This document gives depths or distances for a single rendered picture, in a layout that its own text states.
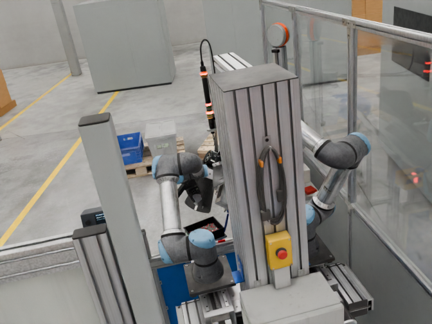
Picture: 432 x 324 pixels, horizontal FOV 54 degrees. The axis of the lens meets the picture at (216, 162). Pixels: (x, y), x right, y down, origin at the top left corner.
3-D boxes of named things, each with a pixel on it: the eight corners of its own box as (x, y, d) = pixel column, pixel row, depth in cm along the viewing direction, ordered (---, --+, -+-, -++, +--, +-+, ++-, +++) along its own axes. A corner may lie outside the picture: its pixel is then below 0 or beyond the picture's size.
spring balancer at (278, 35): (273, 45, 299) (267, 47, 295) (271, 21, 292) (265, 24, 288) (291, 45, 288) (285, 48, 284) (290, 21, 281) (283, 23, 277)
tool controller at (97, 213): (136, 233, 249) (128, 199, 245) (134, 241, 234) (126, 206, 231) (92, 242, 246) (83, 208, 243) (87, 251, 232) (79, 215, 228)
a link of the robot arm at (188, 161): (200, 147, 208) (206, 162, 256) (178, 150, 208) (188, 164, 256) (204, 170, 206) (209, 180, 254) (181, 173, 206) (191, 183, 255)
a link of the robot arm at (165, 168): (190, 259, 191) (179, 148, 209) (157, 263, 191) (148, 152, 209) (193, 262, 202) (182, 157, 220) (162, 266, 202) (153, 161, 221)
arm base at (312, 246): (324, 254, 206) (324, 238, 201) (295, 261, 204) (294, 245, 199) (312, 237, 219) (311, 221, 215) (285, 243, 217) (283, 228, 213)
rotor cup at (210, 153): (222, 156, 295) (206, 148, 290) (231, 155, 281) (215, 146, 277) (215, 175, 291) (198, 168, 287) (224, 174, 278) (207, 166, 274)
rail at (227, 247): (290, 235, 265) (289, 225, 262) (292, 239, 262) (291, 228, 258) (148, 266, 257) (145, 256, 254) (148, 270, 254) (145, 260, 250)
